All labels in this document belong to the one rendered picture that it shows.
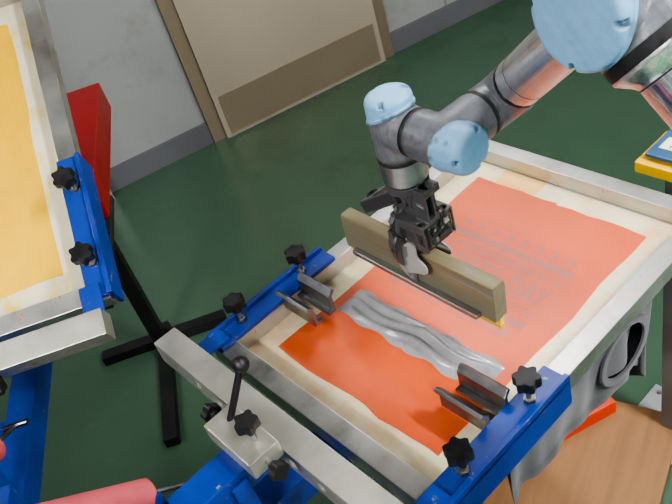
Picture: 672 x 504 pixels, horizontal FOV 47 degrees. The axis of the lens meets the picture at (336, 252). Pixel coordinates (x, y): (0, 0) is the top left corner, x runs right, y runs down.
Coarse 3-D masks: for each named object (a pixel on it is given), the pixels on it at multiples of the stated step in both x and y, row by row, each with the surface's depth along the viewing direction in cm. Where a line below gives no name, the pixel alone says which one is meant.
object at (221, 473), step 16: (208, 464) 122; (224, 464) 121; (192, 480) 120; (208, 480) 119; (224, 480) 119; (240, 480) 120; (256, 480) 122; (176, 496) 119; (192, 496) 118; (208, 496) 117; (224, 496) 119
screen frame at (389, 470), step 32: (512, 160) 171; (544, 160) 167; (608, 192) 156; (640, 192) 152; (352, 256) 163; (640, 288) 133; (608, 320) 130; (224, 352) 147; (576, 352) 127; (256, 384) 142; (288, 384) 137; (320, 416) 130; (352, 448) 124; (384, 448) 122; (384, 480) 119; (416, 480) 116
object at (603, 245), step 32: (544, 224) 157; (576, 224) 155; (608, 224) 153; (576, 256) 148; (608, 256) 146; (576, 288) 142; (448, 320) 144; (544, 320) 138; (480, 352) 136; (512, 352) 134; (384, 384) 136; (416, 384) 135; (448, 384) 133; (384, 416) 131; (416, 416) 129; (448, 416) 128
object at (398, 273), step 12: (360, 252) 145; (372, 264) 143; (384, 264) 141; (396, 276) 139; (408, 276) 137; (420, 288) 135; (432, 288) 134; (444, 300) 131; (456, 300) 130; (468, 312) 128; (480, 312) 127
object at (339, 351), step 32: (480, 192) 170; (512, 192) 168; (512, 224) 160; (352, 288) 157; (384, 288) 155; (352, 320) 150; (288, 352) 148; (320, 352) 146; (352, 352) 144; (384, 352) 142; (352, 384) 138
